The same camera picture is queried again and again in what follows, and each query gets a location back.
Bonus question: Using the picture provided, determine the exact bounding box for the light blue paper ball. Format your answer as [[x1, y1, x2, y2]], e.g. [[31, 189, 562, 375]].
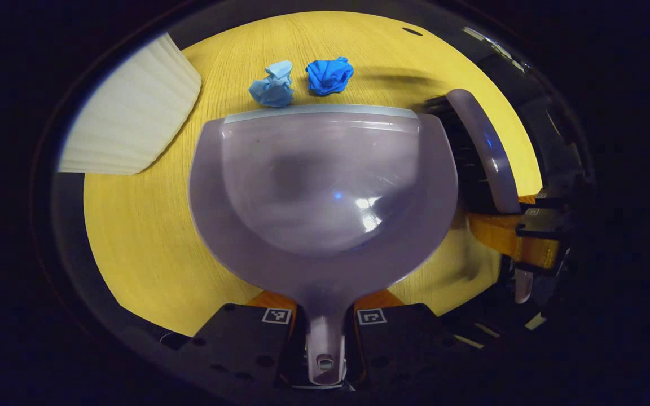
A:
[[248, 60, 295, 108]]

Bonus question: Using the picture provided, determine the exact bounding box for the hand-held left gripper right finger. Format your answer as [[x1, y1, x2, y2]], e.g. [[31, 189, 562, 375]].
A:
[[352, 289, 462, 390]]

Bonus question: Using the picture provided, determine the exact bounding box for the white ribbed garbage bin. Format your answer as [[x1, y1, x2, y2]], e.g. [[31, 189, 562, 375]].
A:
[[57, 32, 203, 175]]

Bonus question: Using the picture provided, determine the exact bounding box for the dark metal object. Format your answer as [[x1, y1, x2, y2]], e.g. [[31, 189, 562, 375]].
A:
[[462, 25, 530, 74]]

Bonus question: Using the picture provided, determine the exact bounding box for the dark blue paper ball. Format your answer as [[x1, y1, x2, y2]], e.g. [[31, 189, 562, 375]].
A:
[[305, 56, 355, 96]]

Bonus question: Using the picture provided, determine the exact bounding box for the small lilac broom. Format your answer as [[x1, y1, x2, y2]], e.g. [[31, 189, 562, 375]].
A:
[[422, 89, 534, 305]]

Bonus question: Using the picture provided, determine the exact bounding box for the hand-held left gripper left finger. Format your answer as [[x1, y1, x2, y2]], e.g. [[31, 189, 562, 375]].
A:
[[181, 290, 298, 389]]

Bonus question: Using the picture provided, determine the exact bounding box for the lilac plastic dustpan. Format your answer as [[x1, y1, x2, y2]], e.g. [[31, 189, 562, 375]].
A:
[[188, 104, 459, 390]]

